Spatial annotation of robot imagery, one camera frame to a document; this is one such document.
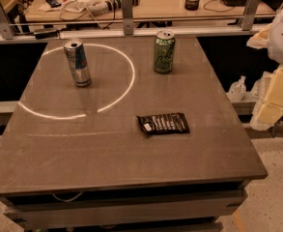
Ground clear plastic bottle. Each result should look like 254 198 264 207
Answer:
227 75 246 102

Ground black snack packet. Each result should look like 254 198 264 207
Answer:
137 112 190 135

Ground middle metal bracket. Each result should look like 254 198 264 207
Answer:
122 0 133 36

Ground right metal bracket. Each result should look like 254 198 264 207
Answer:
239 0 261 31

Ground grey cylindrical device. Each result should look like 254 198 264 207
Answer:
88 0 141 17

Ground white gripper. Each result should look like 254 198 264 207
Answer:
246 9 283 131

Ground silver blue redbull can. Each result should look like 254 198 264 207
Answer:
63 39 92 87

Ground left metal bracket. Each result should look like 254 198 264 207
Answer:
0 2 14 40

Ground metal bracket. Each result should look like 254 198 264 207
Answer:
122 0 133 36
239 0 261 31
0 2 14 40

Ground green soda can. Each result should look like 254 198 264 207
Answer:
154 30 176 73

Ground black mesh cup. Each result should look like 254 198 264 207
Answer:
184 0 200 11

